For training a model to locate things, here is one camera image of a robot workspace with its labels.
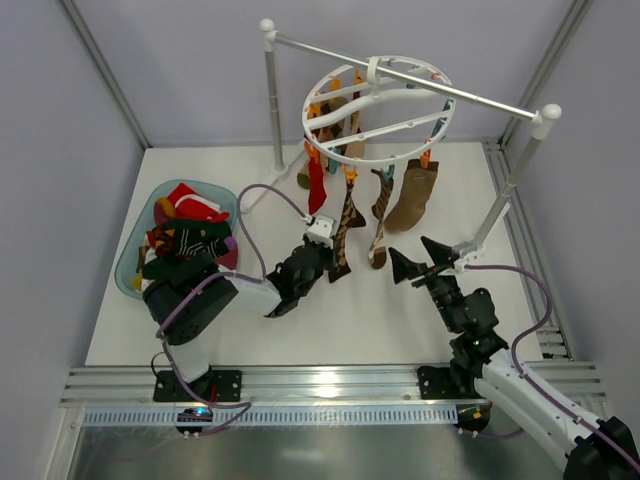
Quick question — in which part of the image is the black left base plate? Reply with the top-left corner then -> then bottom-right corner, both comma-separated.
153,370 -> 242,403

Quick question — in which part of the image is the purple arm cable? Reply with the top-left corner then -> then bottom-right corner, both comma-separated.
459,263 -> 640,461
151,183 -> 316,439

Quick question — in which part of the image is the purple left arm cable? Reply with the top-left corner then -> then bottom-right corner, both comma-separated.
151,183 -> 316,439

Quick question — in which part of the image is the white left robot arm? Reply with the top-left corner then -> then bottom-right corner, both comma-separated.
143,237 -> 333,386

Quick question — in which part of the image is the brown striped sock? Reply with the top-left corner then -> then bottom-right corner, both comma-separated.
368,169 -> 394,270

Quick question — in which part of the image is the red sock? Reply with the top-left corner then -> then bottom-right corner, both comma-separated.
307,160 -> 327,215

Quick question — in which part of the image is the white round clip hanger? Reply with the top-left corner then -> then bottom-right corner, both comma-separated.
304,66 -> 456,166

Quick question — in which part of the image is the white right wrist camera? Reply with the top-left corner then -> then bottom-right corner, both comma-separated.
441,242 -> 485,275

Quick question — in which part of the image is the white metal drying rack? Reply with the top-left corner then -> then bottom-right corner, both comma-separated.
260,19 -> 562,253

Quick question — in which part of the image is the teal plastic basket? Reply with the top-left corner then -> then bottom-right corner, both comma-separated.
114,179 -> 237,300

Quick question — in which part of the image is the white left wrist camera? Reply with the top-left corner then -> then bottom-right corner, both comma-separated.
305,215 -> 338,249

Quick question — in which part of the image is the brown yellow argyle sock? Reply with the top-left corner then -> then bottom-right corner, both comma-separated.
328,179 -> 366,283

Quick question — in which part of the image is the pile of colourful socks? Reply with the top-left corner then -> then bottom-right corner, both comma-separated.
133,183 -> 239,293

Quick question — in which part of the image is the plain brown sock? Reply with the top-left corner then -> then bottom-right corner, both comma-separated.
384,159 -> 439,233

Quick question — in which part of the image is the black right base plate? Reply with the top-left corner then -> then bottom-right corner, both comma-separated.
416,365 -> 480,400

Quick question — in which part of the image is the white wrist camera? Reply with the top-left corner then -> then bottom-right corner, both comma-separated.
441,242 -> 485,275
305,215 -> 338,249

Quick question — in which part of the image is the teal clothes peg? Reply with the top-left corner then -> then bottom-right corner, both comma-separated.
379,164 -> 395,182

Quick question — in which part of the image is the white slotted cable duct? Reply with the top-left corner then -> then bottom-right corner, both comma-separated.
82,404 -> 458,428

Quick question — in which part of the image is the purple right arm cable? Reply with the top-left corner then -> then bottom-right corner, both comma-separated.
459,263 -> 640,461

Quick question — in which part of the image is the beige patchwork argyle sock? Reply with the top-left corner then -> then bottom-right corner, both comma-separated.
297,97 -> 348,190

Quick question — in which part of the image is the aluminium mounting rail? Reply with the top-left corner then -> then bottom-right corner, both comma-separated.
60,360 -> 606,406

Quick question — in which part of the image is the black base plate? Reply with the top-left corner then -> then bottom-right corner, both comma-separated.
416,365 -> 480,400
153,370 -> 242,403

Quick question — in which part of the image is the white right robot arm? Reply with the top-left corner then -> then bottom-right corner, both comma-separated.
388,237 -> 639,479

